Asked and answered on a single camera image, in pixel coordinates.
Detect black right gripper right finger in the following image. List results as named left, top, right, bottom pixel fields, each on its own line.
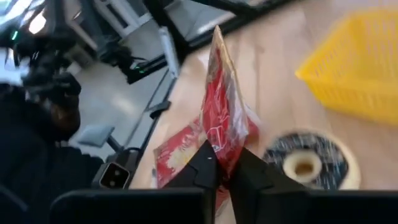
left=229, top=147, right=398, bottom=224

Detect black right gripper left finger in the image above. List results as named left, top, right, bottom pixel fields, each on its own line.
left=49, top=139, right=220, bottom=224

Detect red snack packet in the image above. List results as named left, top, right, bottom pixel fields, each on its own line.
left=200, top=25, right=250, bottom=188
left=153, top=114, right=261, bottom=212

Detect black and cream tape roll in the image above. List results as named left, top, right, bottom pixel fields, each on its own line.
left=262, top=128, right=362, bottom=191

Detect black table clamp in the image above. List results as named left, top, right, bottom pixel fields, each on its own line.
left=149, top=100, right=172, bottom=120

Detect grey padded stool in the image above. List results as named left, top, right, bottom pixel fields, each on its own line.
left=77, top=124, right=116, bottom=148

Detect yellow slotted plastic basket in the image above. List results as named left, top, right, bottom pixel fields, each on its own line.
left=294, top=8, right=398, bottom=126

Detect person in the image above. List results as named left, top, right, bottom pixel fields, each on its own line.
left=0, top=73, right=105, bottom=224

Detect black background robot arms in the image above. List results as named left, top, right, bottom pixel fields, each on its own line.
left=0, top=18, right=82, bottom=94

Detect black table-level camera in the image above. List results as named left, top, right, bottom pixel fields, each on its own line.
left=91, top=148, right=142, bottom=190

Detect silver frame bracket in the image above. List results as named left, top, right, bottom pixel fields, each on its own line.
left=158, top=26, right=181, bottom=79

